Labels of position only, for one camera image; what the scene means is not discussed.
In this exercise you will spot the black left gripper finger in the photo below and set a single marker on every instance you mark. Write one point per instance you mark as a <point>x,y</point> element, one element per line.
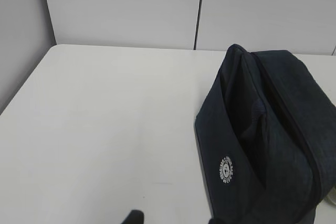
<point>134,217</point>

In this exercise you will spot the dark blue lunch bag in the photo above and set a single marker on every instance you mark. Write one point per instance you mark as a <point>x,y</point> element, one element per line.
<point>266,137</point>

